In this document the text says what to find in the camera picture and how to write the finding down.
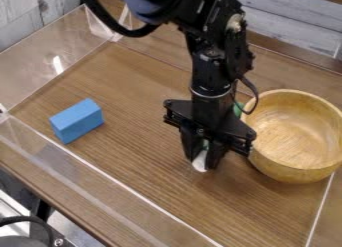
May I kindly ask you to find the green white dry-erase marker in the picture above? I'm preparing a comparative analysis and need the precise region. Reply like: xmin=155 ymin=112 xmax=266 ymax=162
xmin=192 ymin=102 xmax=245 ymax=173

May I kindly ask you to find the black metal bracket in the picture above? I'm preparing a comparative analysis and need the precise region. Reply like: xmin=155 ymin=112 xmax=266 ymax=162
xmin=29 ymin=222 xmax=78 ymax=247

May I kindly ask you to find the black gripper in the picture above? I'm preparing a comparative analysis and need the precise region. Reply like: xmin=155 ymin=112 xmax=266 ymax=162
xmin=163 ymin=88 xmax=257 ymax=169

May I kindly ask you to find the clear acrylic tray wall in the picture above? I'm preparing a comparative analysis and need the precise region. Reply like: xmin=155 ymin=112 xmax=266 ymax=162
xmin=0 ymin=9 xmax=342 ymax=247

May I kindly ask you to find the blue foam block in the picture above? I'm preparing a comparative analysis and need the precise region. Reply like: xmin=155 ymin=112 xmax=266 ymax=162
xmin=50 ymin=98 xmax=104 ymax=144

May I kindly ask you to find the black cable loop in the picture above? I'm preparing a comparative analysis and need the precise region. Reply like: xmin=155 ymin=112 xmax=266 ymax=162
xmin=0 ymin=214 xmax=48 ymax=247

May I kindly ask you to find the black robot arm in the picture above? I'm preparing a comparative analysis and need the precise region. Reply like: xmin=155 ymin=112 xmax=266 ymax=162
xmin=82 ymin=0 xmax=257 ymax=171

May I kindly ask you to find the brown wooden bowl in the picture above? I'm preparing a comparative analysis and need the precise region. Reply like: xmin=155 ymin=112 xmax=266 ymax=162
xmin=242 ymin=89 xmax=342 ymax=184

